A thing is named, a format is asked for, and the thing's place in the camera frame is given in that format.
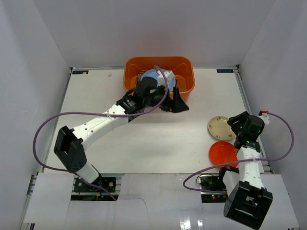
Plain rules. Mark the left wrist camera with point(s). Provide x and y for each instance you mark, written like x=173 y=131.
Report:
x=170 y=77

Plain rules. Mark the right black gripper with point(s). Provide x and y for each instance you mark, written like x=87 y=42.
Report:
x=242 y=118

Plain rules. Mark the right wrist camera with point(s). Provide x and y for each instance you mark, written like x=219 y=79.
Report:
x=264 y=116

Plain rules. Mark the blue round plate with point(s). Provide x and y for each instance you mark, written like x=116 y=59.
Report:
x=157 y=75

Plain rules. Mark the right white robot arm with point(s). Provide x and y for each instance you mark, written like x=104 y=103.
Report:
x=248 y=200

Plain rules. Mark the black floral rectangular plate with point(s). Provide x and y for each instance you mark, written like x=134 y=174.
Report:
x=139 y=76

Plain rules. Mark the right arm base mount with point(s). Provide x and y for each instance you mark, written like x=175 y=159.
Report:
x=220 y=188

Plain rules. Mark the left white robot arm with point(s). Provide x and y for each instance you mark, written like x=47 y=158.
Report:
x=71 y=143

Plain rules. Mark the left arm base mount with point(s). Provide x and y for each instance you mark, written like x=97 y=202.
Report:
x=84 y=192

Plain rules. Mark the small cream patterned plate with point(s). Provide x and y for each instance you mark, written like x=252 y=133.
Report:
x=219 y=128

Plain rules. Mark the orange plastic bin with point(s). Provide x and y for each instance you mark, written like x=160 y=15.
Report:
x=181 y=67

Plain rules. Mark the orange round plate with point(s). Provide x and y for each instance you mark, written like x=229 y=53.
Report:
x=222 y=152

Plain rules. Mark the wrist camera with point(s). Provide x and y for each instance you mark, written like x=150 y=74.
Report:
x=170 y=77
x=264 y=116

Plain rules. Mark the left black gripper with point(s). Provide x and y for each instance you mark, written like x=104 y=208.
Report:
x=168 y=103

